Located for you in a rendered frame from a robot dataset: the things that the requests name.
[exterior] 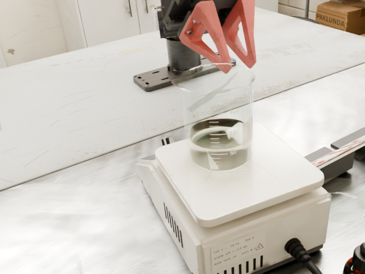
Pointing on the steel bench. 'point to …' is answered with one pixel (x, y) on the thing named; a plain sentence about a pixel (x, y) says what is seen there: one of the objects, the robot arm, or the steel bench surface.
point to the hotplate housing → (240, 230)
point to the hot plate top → (239, 179)
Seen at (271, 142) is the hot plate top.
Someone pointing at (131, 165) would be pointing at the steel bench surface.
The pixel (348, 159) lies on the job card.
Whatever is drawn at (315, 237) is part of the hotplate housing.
